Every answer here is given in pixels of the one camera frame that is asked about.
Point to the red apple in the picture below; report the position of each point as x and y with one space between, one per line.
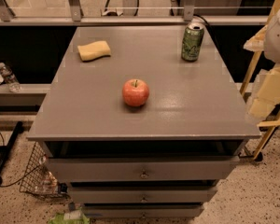
135 92

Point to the yellow sponge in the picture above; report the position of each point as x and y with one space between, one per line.
94 50

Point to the black metal stand leg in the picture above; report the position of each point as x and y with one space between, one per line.
5 150

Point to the bottom grey drawer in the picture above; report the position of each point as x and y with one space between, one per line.
142 211

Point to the middle grey drawer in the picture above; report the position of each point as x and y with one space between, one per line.
181 194

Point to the grey drawer cabinet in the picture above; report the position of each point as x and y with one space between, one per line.
133 130

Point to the top grey drawer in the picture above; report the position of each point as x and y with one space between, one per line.
138 170

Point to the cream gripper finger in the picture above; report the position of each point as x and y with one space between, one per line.
256 42
265 93

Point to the grey drawer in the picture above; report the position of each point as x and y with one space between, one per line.
181 194
142 211
138 170

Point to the green white package on floor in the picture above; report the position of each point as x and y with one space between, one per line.
74 217

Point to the wire mesh basket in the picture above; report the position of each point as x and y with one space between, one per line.
38 180

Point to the green soda can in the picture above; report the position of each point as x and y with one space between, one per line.
192 41

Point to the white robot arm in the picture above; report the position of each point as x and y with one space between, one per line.
272 39

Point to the clear plastic water bottle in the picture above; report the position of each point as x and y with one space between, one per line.
9 77

